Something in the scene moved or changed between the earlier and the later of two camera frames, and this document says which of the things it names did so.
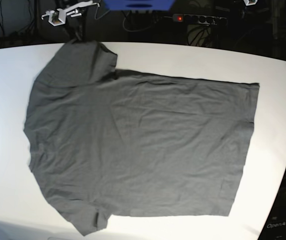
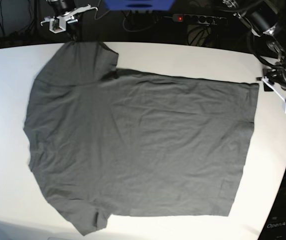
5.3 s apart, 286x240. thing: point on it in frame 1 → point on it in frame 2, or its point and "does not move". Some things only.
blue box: [139, 5] does not move
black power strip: [201, 19] does not move
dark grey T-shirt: [103, 142] does not move
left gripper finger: [80, 31] → [73, 28]
